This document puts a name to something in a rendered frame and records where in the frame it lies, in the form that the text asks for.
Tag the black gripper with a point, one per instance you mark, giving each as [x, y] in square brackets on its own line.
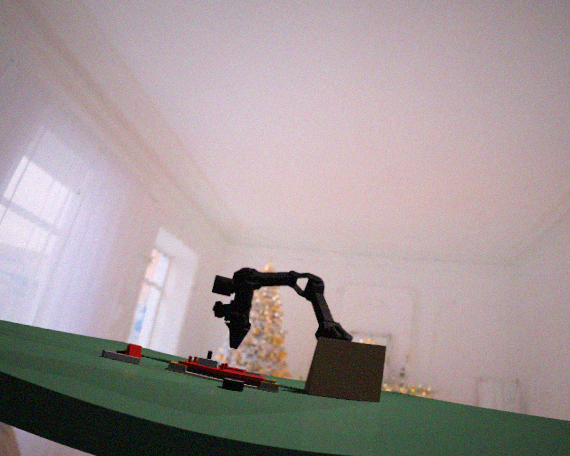
[239, 321]

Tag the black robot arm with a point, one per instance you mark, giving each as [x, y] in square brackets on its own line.
[246, 280]

